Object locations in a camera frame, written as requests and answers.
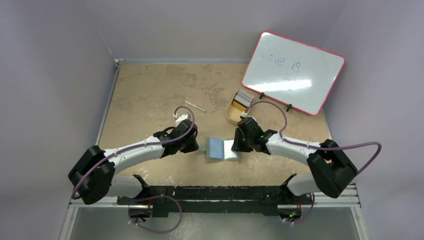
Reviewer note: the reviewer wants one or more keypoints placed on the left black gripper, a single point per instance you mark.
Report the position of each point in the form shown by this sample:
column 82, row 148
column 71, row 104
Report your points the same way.
column 193, row 147

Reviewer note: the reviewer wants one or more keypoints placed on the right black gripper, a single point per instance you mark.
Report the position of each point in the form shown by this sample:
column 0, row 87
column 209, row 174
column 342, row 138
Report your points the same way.
column 238, row 139

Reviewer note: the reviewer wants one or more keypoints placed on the green card holder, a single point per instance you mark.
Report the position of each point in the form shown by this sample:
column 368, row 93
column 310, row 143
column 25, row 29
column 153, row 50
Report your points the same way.
column 219, row 149

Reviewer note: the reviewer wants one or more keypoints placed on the gold credit card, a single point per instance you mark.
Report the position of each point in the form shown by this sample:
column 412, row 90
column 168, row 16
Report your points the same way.
column 236, row 107

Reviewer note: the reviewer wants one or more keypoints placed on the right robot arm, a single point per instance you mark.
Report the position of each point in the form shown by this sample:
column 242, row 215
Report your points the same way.
column 330, row 171

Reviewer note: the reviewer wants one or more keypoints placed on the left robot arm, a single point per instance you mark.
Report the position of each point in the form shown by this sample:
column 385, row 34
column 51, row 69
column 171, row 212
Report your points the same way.
column 93, row 174

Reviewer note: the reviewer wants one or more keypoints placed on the stack of cards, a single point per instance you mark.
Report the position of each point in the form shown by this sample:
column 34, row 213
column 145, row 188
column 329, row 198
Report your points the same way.
column 244, row 98

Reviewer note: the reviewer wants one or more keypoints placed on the beige oval tray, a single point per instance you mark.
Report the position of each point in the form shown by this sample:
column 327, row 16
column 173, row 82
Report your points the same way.
column 233, row 119

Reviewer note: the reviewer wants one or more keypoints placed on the green tipped marker pen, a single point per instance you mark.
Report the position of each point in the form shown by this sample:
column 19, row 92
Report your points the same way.
column 195, row 106

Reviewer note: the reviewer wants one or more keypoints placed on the pink framed whiteboard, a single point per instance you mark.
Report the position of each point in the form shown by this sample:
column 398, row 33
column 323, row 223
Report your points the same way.
column 293, row 73

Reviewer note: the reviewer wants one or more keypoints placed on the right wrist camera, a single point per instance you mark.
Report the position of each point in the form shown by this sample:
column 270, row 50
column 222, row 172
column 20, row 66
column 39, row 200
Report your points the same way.
column 243, row 115

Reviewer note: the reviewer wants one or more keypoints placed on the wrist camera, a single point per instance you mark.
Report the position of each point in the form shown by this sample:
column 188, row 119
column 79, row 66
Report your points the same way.
column 181, row 117
column 243, row 115

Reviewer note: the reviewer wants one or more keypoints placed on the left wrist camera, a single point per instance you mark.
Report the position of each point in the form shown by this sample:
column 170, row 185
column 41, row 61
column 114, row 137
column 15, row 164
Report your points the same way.
column 181, row 117

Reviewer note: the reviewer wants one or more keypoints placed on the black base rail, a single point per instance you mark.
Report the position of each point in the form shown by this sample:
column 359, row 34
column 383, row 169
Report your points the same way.
column 267, row 200

